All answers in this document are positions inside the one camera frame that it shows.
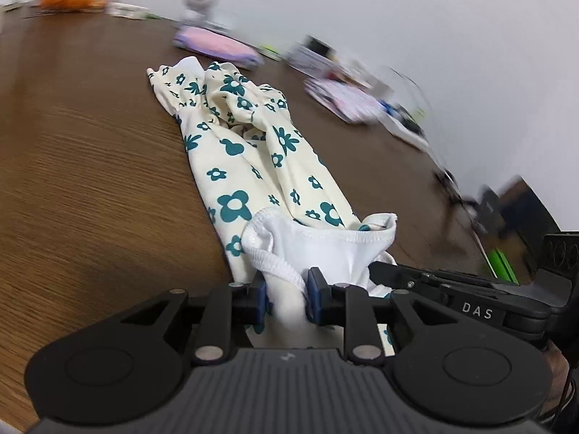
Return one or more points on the black clamp holder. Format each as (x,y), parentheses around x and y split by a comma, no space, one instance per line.
(450,185)

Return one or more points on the bright green object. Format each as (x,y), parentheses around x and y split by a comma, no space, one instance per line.
(502,264)

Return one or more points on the pink floral white garment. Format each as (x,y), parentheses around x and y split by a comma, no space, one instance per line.
(348,101)

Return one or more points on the dark thin stick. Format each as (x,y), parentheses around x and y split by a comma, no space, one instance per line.
(37,15)

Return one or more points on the green white small box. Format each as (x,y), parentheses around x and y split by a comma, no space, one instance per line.
(269,50)

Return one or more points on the white plastic clip device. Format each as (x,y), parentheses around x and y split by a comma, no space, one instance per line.
(129,10)

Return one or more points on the grey tin box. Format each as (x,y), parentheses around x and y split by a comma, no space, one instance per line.
(310,54)

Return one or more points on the small olive packet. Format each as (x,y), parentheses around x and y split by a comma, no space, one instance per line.
(11,6)

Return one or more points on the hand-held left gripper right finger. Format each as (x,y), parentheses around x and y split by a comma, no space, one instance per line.
(313,298)

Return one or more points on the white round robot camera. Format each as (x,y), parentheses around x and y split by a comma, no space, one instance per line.
(199,0)

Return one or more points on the cream green floral pants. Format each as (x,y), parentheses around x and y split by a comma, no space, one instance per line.
(235,167)

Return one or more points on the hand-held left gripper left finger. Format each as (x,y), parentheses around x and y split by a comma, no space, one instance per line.
(260,300)

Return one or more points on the brown wooden cabinet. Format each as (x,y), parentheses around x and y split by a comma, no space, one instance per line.
(529,208)

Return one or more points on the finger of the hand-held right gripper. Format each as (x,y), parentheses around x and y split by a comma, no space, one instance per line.
(398,275)

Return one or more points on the pink blue purple shirt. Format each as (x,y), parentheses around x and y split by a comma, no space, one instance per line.
(217,47)

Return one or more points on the white power strip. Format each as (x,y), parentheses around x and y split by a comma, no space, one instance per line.
(405,131)

